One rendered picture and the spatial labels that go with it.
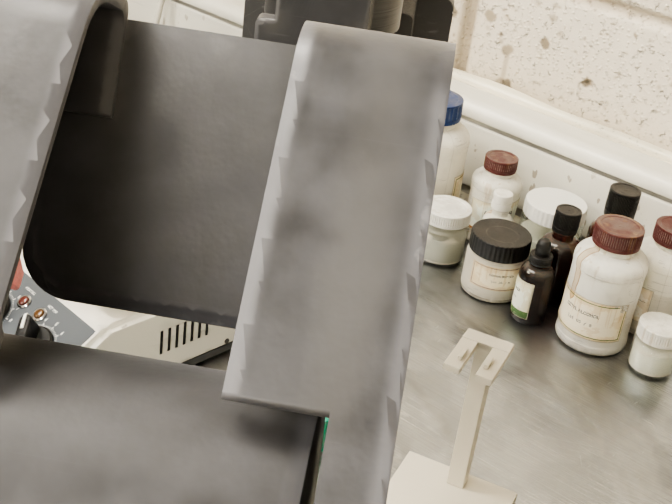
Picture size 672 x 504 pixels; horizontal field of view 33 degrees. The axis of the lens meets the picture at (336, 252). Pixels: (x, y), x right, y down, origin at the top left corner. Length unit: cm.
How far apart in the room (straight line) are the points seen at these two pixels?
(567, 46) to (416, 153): 94
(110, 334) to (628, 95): 55
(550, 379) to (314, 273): 76
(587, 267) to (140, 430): 78
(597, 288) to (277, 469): 78
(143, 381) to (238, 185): 5
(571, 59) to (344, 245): 95
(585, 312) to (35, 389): 79
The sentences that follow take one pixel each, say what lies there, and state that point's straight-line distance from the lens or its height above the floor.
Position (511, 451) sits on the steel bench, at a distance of 84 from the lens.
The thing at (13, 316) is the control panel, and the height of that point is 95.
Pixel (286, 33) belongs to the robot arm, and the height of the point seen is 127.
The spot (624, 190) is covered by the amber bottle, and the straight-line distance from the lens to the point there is 100.
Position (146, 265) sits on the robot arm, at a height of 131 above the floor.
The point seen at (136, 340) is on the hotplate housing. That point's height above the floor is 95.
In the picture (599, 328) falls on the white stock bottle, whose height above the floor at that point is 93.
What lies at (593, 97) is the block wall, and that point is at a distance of 111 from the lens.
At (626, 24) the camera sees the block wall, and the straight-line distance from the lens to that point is 108.
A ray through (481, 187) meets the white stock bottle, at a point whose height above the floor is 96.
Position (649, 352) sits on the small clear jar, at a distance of 95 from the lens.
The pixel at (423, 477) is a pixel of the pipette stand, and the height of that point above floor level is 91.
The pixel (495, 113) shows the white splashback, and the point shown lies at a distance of 112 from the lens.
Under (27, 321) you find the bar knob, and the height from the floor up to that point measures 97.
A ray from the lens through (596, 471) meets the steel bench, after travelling 85.
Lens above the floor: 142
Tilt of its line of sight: 30 degrees down
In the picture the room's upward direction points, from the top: 8 degrees clockwise
